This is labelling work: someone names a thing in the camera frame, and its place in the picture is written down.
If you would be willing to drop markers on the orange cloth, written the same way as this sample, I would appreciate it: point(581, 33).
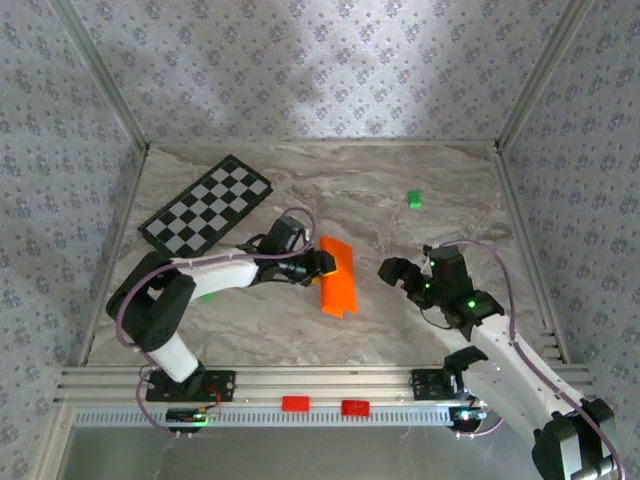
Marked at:
point(342, 292)

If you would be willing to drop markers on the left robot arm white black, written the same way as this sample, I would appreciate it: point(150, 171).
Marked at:
point(220, 275)

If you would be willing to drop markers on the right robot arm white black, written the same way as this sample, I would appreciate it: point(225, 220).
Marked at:
point(520, 380)

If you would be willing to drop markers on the green toy brick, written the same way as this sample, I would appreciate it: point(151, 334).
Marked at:
point(415, 199)
point(210, 297)

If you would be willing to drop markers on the black grey checkerboard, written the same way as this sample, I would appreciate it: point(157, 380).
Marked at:
point(210, 205)

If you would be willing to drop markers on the thin aluminium table edge strip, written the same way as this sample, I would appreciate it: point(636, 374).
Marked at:
point(320, 143)

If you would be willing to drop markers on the red rectangular block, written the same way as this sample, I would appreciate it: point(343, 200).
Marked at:
point(295, 403)

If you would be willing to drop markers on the red rounded block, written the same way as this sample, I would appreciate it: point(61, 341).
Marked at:
point(355, 407)

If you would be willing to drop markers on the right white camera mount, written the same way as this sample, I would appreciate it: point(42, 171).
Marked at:
point(427, 257)

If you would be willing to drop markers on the aluminium table side rail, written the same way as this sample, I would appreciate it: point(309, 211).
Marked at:
point(134, 195)
point(522, 225)

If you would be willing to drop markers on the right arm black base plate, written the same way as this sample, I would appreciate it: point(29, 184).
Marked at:
point(425, 385)

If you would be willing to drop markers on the wide aluminium extrusion rail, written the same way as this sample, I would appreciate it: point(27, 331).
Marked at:
point(325, 382)

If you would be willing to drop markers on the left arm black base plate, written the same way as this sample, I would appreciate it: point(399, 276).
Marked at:
point(220, 387)

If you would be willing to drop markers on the aluminium frame post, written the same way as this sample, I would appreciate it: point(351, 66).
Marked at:
point(542, 75)
point(104, 75)

